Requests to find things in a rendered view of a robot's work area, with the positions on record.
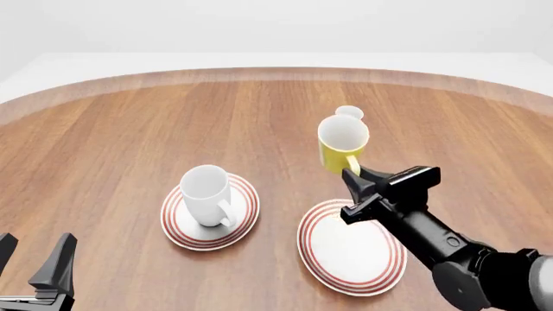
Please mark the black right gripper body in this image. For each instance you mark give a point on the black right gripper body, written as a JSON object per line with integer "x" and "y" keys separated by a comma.
{"x": 410, "y": 181}

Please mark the white plate with red rings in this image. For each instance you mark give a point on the white plate with red rings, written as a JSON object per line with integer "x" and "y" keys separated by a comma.
{"x": 242, "y": 207}
{"x": 350, "y": 252}

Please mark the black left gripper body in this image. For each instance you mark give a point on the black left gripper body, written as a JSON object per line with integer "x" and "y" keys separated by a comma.
{"x": 39, "y": 303}

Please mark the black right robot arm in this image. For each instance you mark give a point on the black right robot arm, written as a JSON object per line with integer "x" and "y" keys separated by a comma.
{"x": 436, "y": 239}

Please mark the small white rounded object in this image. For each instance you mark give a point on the small white rounded object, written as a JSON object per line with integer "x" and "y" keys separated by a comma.
{"x": 349, "y": 112}

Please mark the yellow and white mug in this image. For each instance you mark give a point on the yellow and white mug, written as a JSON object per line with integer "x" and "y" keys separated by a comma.
{"x": 339, "y": 158}

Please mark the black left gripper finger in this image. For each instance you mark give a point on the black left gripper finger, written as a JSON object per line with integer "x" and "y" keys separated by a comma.
{"x": 6, "y": 249}
{"x": 56, "y": 269}

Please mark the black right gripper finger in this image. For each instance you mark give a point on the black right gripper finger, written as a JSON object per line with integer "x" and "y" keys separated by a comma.
{"x": 356, "y": 188}
{"x": 375, "y": 175}

